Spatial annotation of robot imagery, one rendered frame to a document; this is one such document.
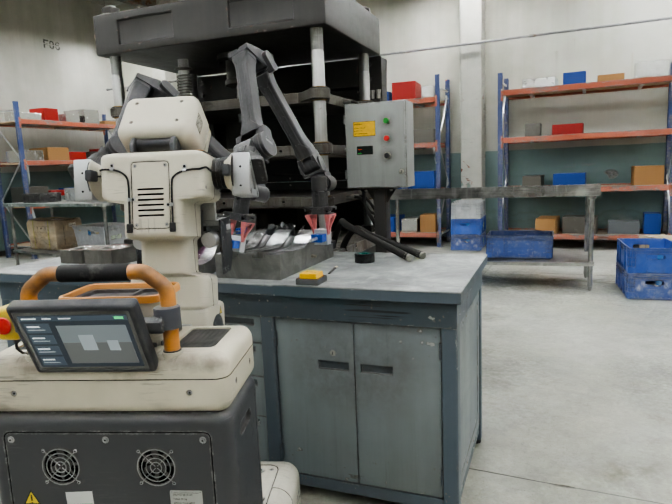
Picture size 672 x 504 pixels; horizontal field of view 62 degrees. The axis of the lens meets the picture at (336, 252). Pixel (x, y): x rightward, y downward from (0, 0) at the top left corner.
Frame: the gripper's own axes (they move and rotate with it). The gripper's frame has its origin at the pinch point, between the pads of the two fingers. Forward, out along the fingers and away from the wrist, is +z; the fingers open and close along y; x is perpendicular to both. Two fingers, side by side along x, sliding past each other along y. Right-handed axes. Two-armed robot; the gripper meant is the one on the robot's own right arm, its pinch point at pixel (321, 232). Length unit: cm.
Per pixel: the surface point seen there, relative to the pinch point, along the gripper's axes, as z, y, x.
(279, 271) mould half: 12.0, 10.7, 13.7
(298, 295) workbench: 18.6, 0.8, 20.3
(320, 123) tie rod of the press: -44, 23, -60
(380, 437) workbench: 68, -24, 14
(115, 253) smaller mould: 9, 96, -2
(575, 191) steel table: 3, -95, -340
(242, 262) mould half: 9.1, 25.1, 13.7
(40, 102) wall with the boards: -160, 712, -523
